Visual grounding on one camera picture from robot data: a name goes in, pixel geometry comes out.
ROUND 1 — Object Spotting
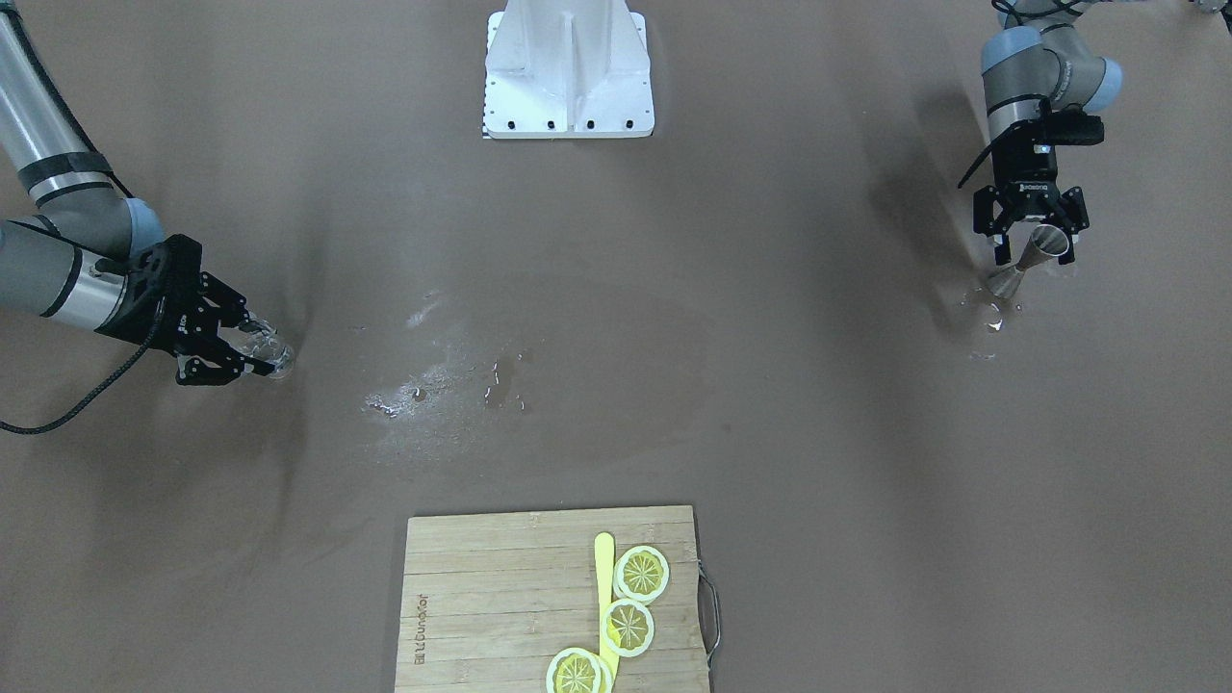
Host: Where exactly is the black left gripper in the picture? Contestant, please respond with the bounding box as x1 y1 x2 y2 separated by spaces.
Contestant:
972 113 1090 268

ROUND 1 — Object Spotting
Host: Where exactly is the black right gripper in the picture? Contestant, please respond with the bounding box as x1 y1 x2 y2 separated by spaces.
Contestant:
95 234 274 386

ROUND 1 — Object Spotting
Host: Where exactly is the steel double jigger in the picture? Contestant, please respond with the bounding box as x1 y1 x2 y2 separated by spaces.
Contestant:
987 224 1072 298

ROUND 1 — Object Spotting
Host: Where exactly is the clear glass measuring cup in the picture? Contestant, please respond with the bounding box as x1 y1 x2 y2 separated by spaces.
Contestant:
235 317 294 380

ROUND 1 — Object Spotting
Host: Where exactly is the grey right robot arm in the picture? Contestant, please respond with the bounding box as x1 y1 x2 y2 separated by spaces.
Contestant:
1 1 292 386

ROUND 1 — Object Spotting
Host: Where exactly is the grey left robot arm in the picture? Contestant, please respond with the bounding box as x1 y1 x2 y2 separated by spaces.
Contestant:
963 1 1124 265

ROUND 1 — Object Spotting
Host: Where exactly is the bamboo cutting board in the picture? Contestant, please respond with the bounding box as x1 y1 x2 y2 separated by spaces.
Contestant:
393 506 712 692

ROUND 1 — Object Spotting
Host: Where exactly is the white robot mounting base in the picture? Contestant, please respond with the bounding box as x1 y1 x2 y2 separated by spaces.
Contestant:
480 1 655 141

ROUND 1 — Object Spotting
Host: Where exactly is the yellow plastic knife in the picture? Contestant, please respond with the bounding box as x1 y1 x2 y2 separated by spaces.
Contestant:
593 531 620 692

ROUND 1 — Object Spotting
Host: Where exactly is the lemon slice far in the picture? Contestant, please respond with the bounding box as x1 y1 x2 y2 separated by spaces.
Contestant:
614 545 671 605

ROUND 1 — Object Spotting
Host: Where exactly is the lemon slice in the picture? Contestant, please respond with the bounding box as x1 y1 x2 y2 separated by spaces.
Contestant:
614 545 671 605
543 649 614 693
600 601 655 658

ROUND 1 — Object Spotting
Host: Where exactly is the lemon slice near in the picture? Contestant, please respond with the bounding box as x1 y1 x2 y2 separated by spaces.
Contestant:
543 649 614 693

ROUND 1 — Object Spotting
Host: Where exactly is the lemon slice middle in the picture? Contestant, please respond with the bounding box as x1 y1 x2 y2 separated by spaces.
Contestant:
600 601 655 658

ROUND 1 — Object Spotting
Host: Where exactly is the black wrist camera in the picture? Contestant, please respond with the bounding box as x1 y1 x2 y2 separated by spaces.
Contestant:
1039 111 1105 146

